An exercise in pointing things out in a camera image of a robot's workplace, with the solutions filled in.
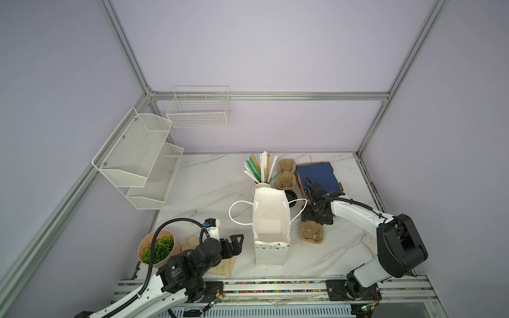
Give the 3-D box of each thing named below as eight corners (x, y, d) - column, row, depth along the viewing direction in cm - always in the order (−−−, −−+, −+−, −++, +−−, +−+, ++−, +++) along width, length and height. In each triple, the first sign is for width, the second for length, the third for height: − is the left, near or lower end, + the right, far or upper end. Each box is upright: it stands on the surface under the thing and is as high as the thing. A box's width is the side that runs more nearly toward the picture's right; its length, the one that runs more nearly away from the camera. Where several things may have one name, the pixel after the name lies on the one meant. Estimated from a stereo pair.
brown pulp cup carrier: (275, 192, 104) (275, 186, 100) (277, 164, 117) (277, 158, 113) (294, 193, 103) (296, 187, 99) (294, 165, 116) (295, 159, 112)
